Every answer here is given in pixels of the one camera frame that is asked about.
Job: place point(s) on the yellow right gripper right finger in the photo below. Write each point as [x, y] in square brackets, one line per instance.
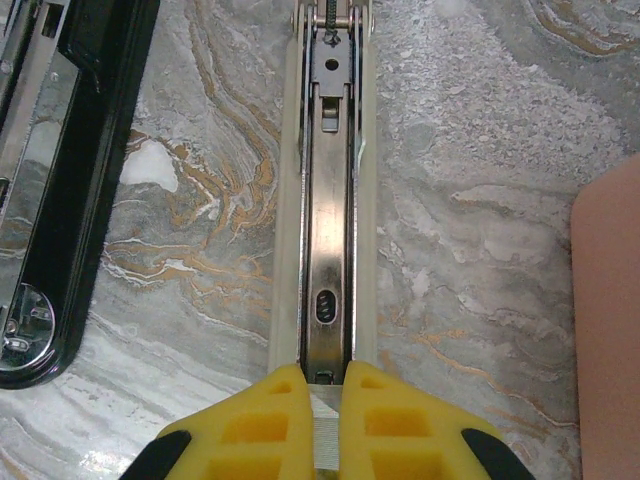
[400, 440]

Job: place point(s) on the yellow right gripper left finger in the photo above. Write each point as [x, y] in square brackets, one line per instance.
[250, 440]

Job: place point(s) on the grey staple strip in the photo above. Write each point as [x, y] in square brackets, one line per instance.
[325, 430]

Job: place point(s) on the cream white stapler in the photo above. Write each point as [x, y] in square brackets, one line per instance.
[327, 225]

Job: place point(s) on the orange plastic tray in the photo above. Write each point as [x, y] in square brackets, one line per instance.
[610, 325]

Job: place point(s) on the black stapler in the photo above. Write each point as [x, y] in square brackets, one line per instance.
[95, 175]

